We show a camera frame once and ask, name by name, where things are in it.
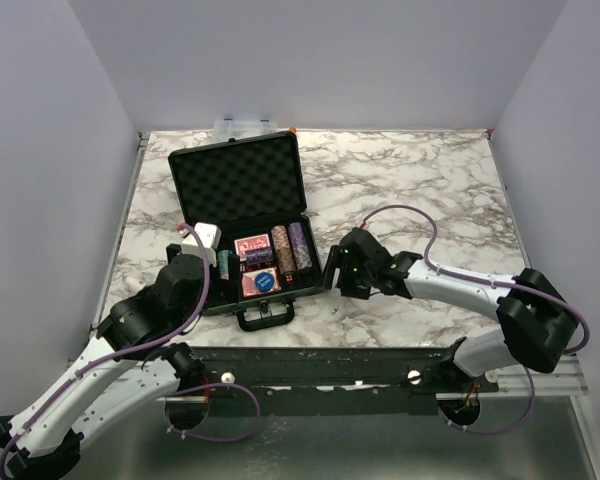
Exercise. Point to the black poker set case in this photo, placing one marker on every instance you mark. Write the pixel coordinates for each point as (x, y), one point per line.
(246, 187)

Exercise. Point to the purple grey chip stack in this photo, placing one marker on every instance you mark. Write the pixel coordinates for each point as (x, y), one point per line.
(259, 256)

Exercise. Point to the red card deck in case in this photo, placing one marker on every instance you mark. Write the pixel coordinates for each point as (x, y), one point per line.
(247, 283)

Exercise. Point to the black white tool on table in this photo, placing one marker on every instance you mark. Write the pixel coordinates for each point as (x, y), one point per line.
(133, 285)

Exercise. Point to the clear plastic box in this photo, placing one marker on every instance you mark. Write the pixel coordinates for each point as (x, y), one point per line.
(229, 128)

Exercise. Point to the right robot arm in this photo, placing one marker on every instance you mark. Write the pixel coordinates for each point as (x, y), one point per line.
(535, 325)

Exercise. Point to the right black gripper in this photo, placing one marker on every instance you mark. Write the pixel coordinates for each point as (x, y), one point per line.
(338, 257)

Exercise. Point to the black mounting rail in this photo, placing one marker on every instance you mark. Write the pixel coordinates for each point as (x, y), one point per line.
(286, 382)

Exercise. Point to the blue small blind button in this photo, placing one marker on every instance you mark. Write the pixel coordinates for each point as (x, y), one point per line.
(265, 281)

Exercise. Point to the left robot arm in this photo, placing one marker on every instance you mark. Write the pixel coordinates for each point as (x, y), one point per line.
(131, 361)

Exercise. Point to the green chip stack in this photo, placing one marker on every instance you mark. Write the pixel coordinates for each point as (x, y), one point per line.
(226, 260)

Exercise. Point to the red playing card deck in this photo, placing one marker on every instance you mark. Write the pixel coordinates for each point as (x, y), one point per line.
(243, 245)

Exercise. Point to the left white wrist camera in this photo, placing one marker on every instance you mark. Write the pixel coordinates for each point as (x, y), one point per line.
(201, 237)

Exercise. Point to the orange chip stack upper right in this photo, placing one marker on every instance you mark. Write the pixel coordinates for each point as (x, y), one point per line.
(283, 249)

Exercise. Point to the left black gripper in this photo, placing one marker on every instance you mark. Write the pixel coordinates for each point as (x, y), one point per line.
(175, 252)

